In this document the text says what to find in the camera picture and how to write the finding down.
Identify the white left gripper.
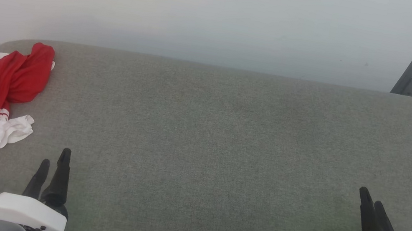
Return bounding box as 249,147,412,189
0,136,80,231

